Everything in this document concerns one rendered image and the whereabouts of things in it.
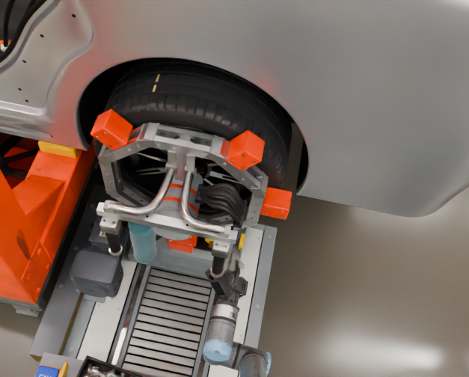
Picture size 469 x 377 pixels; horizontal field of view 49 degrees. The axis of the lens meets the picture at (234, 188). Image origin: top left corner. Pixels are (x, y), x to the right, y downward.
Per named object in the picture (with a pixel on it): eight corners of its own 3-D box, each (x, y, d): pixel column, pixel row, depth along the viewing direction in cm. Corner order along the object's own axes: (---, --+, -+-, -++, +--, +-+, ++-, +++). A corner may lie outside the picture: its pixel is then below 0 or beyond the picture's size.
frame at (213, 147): (254, 229, 198) (277, 147, 152) (251, 244, 195) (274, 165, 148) (116, 200, 199) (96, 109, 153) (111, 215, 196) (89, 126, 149)
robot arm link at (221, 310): (204, 316, 174) (226, 314, 169) (207, 303, 177) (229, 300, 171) (221, 326, 180) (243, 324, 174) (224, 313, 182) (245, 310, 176)
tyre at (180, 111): (319, 84, 163) (112, 25, 158) (310, 144, 151) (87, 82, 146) (266, 187, 219) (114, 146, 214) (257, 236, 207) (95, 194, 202)
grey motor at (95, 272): (146, 230, 249) (141, 193, 219) (120, 313, 227) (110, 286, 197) (109, 221, 249) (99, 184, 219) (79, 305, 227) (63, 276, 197)
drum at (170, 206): (205, 191, 181) (207, 170, 169) (191, 245, 170) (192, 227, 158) (166, 183, 182) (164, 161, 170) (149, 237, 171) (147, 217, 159)
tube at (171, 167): (178, 170, 161) (178, 151, 152) (162, 224, 151) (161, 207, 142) (123, 158, 162) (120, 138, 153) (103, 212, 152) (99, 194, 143)
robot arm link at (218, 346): (200, 358, 172) (203, 351, 164) (208, 322, 179) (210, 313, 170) (228, 364, 172) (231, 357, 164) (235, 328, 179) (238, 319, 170)
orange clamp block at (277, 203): (262, 196, 178) (289, 201, 178) (259, 215, 174) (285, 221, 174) (265, 185, 172) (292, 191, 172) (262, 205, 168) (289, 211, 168)
